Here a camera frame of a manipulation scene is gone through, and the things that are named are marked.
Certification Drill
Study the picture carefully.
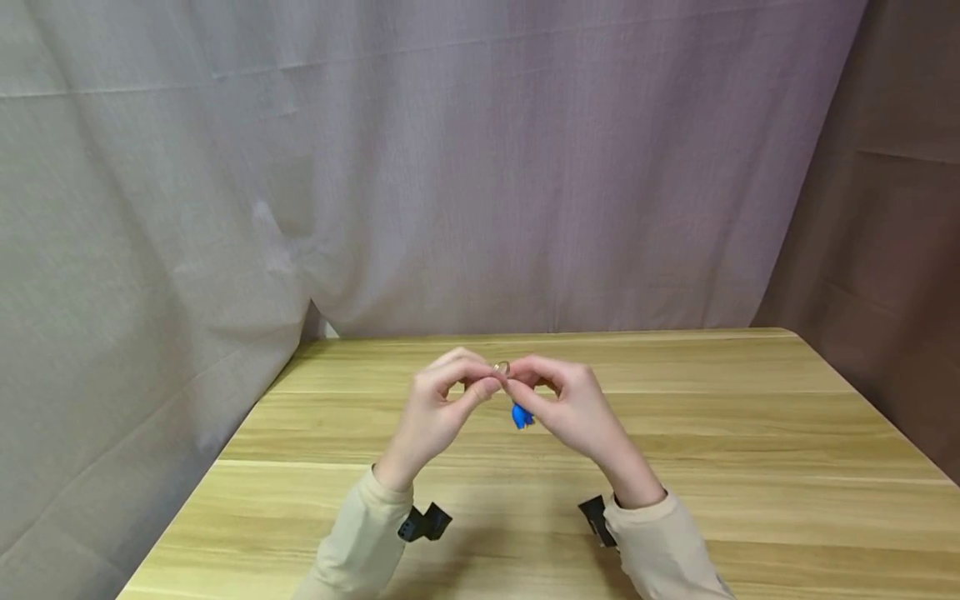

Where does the person's right hand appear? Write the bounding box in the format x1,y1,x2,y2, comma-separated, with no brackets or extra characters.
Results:
503,354,668,510

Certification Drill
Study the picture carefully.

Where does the person's left hand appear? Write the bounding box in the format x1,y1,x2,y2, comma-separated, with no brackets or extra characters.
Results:
373,347,503,493

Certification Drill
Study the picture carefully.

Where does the person's right forearm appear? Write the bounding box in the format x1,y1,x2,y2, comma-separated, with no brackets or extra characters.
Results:
602,490,736,600

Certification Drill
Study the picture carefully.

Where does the person's left forearm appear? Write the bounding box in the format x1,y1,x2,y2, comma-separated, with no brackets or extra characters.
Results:
291,465,415,600

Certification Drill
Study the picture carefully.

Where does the black wrist band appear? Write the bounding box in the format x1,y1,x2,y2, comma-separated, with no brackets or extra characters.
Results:
397,502,453,543
577,494,619,549

